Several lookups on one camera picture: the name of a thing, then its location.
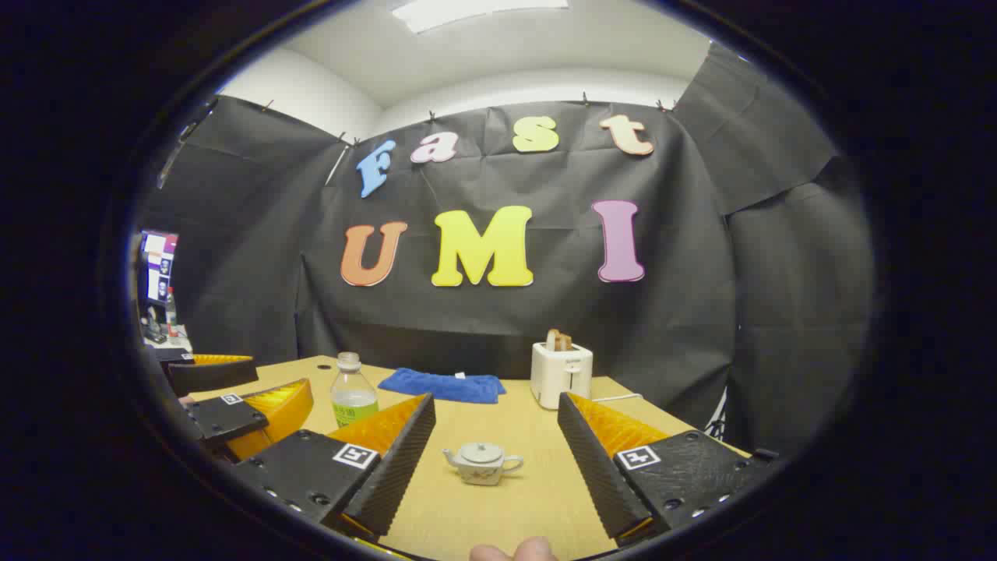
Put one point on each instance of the black backdrop cloth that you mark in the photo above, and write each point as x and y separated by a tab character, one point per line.
685	312

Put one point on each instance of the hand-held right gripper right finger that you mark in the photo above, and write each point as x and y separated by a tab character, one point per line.
604	475

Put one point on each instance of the blue towel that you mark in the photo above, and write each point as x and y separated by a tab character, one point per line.
444	386

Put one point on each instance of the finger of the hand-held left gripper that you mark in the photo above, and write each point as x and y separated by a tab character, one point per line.
210	375
226	417

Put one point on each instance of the toast slices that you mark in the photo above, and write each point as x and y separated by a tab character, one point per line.
558	340

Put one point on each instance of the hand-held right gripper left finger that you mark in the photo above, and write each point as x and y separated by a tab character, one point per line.
389	475

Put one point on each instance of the clear green-label water bottle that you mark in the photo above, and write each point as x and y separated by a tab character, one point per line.
352	389

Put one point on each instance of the ceiling light panel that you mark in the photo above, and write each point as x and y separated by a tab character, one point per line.
475	12

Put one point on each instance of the computer monitor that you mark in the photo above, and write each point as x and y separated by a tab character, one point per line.
158	265

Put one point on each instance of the white toaster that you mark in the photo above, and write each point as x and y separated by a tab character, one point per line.
561	378

